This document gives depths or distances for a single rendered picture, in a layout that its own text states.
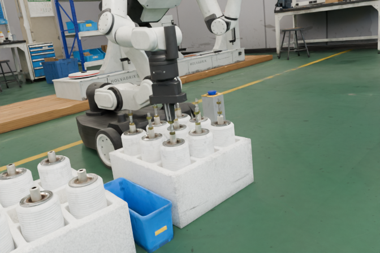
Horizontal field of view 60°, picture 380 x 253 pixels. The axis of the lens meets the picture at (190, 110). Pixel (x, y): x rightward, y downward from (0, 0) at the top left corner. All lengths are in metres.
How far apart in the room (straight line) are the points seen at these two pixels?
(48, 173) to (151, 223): 0.36
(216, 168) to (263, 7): 5.82
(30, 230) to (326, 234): 0.78
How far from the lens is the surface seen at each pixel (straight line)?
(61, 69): 5.63
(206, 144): 1.12
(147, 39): 0.97
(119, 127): 1.57
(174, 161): 1.05
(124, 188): 1.23
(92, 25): 6.35
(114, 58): 3.56
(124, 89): 1.78
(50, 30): 7.59
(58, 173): 1.10
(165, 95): 1.01
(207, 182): 1.12
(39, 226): 0.87
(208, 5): 1.63
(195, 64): 4.13
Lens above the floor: 0.60
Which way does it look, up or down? 14 degrees down
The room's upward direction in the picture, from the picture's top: 7 degrees counter-clockwise
